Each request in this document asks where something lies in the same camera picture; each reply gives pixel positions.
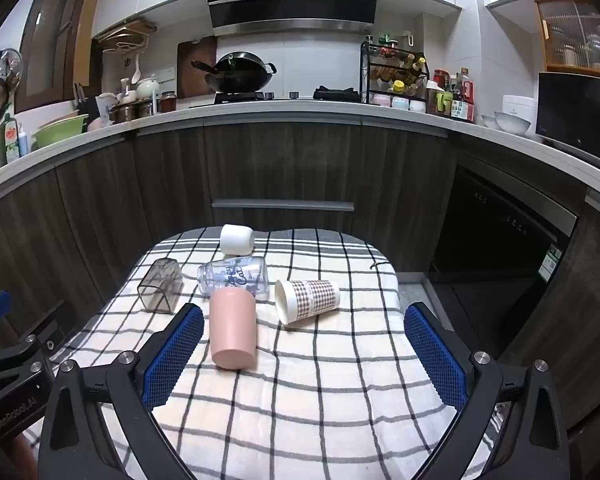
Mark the grey drawer handle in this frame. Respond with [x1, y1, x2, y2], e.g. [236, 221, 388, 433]
[212, 200, 355, 212]

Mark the black white checked tablecloth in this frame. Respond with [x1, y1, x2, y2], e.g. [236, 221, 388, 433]
[45, 226, 506, 480]

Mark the wall-mounted wire rack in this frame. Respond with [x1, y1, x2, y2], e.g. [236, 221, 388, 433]
[92, 19, 158, 53]

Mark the brown framed window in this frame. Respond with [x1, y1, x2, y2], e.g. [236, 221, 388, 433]
[15, 0, 106, 113]

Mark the white rice cooker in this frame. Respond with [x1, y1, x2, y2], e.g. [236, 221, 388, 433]
[502, 95, 537, 137]

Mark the green handled jug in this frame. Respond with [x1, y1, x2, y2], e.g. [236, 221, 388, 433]
[426, 80, 453, 116]

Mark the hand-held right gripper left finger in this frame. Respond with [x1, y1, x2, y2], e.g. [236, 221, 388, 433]
[37, 302, 206, 480]

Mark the white bowl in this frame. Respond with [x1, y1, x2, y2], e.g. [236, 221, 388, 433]
[494, 111, 529, 135]

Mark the white teapot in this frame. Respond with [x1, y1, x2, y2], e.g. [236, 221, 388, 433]
[136, 75, 160, 101]

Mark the black wok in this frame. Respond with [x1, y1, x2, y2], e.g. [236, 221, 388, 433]
[191, 51, 277, 93]

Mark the green plastic basin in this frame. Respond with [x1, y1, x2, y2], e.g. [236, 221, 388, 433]
[32, 114, 90, 150]

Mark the black microwave oven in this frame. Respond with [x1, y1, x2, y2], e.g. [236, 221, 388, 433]
[536, 72, 600, 168]

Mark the knife block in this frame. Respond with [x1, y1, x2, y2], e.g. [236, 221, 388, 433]
[74, 82, 112, 120]

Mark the dark wooden cutting board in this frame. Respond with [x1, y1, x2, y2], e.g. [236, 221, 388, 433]
[176, 36, 218, 99]

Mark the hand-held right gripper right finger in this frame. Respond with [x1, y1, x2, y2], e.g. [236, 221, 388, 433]
[404, 301, 571, 480]

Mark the black dishwasher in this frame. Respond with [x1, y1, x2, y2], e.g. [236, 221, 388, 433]
[427, 165, 578, 287]

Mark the steel pot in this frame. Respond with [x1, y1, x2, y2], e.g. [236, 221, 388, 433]
[109, 100, 153, 124]

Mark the black wire spice rack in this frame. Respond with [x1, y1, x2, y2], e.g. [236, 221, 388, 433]
[360, 40, 429, 107]

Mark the black gas stove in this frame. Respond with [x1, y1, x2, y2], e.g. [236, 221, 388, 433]
[214, 86, 362, 106]

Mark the grey translucent cup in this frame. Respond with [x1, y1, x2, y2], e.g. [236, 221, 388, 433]
[137, 257, 184, 314]

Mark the green dish soap bottle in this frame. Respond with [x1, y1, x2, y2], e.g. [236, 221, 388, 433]
[0, 114, 21, 165]

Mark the white cup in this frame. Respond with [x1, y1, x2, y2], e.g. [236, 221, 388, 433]
[220, 224, 255, 255]

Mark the wooden glass door cabinet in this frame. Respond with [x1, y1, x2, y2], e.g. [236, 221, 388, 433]
[535, 0, 600, 73]

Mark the pink cup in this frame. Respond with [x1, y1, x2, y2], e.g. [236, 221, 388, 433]
[209, 287, 257, 372]

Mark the checkered paper cup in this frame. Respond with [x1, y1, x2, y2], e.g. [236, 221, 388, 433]
[274, 279, 342, 326]

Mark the person's left forearm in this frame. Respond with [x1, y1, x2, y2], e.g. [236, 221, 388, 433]
[11, 431, 42, 480]

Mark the clear glass bottle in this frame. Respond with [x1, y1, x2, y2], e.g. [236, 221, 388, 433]
[197, 256, 270, 297]

